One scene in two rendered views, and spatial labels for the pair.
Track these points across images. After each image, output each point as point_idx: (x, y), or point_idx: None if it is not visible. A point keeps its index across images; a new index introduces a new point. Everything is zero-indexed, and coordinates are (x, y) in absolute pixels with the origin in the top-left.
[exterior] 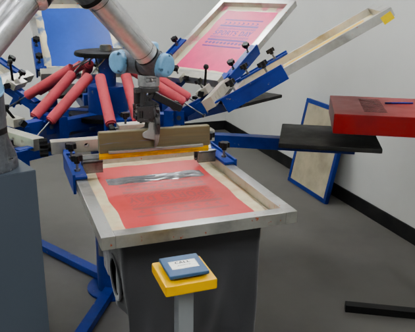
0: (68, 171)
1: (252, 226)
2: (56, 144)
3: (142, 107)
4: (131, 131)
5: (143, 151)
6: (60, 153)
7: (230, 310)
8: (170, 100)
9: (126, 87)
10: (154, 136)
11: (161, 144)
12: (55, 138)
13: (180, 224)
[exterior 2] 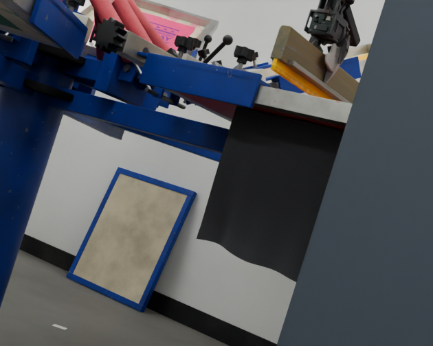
0: (211, 75)
1: None
2: (135, 38)
3: (340, 15)
4: (313, 45)
5: (308, 84)
6: (132, 56)
7: None
8: (355, 25)
9: (132, 18)
10: (333, 65)
11: (326, 84)
12: (14, 51)
13: None
